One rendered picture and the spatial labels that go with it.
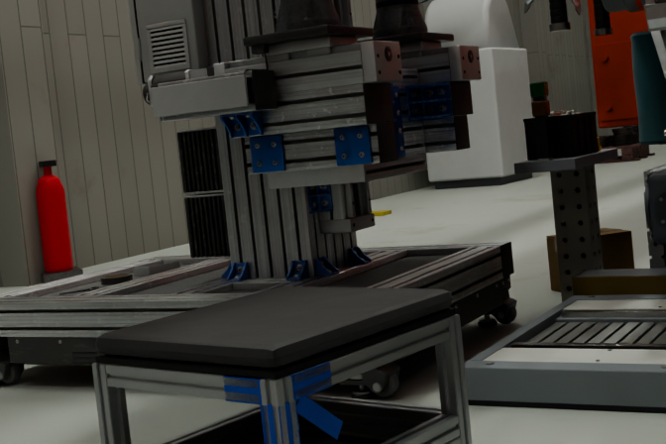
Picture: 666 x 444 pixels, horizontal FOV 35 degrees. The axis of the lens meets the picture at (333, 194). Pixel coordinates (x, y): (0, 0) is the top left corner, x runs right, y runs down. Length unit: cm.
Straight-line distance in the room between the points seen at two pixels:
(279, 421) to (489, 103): 771
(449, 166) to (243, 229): 640
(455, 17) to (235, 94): 685
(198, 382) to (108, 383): 18
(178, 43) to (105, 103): 330
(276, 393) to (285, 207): 144
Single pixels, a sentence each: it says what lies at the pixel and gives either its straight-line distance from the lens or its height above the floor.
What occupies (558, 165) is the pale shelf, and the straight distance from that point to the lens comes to 288.
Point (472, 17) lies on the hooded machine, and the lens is 907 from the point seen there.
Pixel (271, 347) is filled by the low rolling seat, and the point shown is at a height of 34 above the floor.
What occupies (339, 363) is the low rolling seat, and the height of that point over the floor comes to 29.
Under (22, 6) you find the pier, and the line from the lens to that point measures 547.
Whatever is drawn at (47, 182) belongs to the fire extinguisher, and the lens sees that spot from 529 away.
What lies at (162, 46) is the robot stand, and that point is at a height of 85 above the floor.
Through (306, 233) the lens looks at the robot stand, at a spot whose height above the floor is 34.
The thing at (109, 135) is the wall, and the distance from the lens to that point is 606.
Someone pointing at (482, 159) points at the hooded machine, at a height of 23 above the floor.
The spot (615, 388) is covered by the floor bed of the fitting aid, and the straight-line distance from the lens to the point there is 212.
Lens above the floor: 58
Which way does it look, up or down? 3 degrees down
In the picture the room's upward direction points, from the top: 6 degrees counter-clockwise
